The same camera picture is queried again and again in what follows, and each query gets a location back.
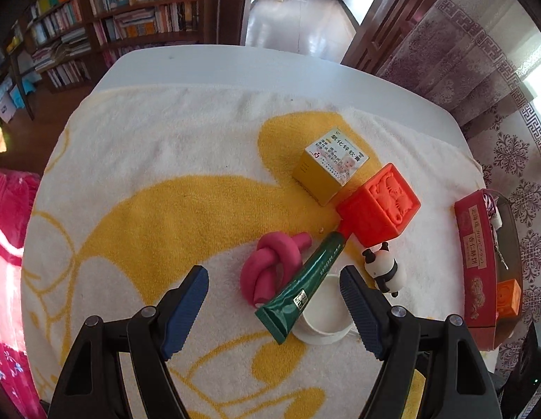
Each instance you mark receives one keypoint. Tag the wooden desk with shelves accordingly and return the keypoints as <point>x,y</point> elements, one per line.
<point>22,70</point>

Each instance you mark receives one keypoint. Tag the dark wooden door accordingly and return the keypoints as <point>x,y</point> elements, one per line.
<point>384,30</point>

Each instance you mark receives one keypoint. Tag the dark green tube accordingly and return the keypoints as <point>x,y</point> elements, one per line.
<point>305,288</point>

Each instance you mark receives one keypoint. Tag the white and yellow printed blanket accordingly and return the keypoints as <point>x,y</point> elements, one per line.
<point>165,139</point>

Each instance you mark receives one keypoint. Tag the small panda figure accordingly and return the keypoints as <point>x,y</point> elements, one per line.
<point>384,270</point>

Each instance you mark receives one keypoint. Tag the pink knotted toy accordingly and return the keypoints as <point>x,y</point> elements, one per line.
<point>270,262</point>

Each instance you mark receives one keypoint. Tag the wooden bookshelf with books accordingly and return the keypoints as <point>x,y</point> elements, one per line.
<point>122,8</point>

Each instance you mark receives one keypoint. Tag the red floral bedspread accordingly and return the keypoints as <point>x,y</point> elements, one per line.
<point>8,235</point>

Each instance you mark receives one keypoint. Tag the small orange embossed cube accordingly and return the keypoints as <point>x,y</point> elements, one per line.
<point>508,297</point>

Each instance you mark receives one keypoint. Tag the large orange embossed cube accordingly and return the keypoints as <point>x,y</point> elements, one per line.
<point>384,200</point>

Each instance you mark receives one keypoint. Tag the white storage box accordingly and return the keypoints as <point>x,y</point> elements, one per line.
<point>2,109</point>

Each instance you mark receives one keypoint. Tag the yellow box with white label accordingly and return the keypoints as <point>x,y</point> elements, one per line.
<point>318,174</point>

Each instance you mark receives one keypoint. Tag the red tin container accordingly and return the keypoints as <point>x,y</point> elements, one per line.
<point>471,235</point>

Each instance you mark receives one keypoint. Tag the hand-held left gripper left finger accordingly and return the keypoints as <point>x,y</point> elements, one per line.
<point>187,310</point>

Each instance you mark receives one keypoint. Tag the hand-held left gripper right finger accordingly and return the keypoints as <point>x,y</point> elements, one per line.
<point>362,314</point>

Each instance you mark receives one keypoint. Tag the patterned purple and white curtain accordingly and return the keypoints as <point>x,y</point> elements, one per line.
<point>471,74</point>

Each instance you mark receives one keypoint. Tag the blue storage box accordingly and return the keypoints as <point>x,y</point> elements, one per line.
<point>17,96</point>

